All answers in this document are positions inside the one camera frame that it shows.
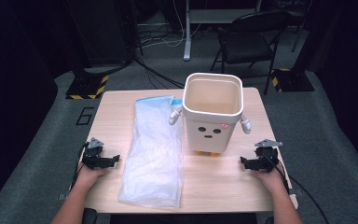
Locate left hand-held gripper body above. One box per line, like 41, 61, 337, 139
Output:
81, 137, 106, 171

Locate black folding chair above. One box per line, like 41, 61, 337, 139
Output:
210, 10, 293, 96

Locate right hand-held gripper cable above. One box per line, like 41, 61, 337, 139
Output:
260, 152, 331, 224

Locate white trash can with face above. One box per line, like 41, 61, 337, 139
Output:
168, 72, 253, 158

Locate person's right hand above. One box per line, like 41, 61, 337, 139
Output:
250, 167, 289, 194

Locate white plastic tray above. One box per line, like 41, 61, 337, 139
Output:
182, 72, 244, 125

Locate person's left hand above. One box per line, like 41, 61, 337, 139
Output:
74, 166, 110, 189

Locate translucent white plastic bag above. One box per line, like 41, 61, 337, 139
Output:
117, 94, 186, 209

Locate white floor cables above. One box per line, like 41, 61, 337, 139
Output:
137, 0, 188, 49

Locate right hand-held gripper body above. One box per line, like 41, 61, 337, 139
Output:
254, 138, 282, 174

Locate left hand-held gripper cable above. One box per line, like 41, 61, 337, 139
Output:
69, 142, 90, 191

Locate black floor cables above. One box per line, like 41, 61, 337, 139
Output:
132, 55, 186, 91

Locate black yellow striped stand base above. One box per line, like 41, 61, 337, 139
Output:
65, 74, 110, 101
270, 67, 316, 93

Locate white desk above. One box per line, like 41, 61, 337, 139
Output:
182, 0, 263, 62

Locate hand-held gripper cable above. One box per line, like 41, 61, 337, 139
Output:
260, 152, 331, 224
69, 142, 90, 191

